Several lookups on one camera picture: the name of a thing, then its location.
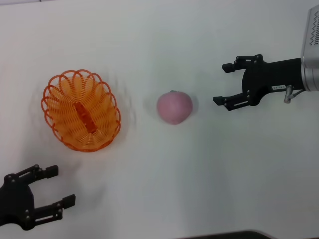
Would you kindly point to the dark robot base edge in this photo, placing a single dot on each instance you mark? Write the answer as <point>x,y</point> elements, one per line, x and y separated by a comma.
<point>224,235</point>

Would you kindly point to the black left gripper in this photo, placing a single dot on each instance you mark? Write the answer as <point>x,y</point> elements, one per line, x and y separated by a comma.
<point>17,199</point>

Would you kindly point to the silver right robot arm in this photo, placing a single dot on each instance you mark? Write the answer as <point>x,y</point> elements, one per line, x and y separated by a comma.
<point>310,77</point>

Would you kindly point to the pink peach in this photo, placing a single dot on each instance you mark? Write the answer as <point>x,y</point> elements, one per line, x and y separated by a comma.
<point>174,107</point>

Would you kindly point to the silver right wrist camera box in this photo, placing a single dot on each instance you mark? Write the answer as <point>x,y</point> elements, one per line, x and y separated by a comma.
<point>311,32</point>

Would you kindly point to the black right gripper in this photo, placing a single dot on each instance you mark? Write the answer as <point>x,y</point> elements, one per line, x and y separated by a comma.
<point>271,74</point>

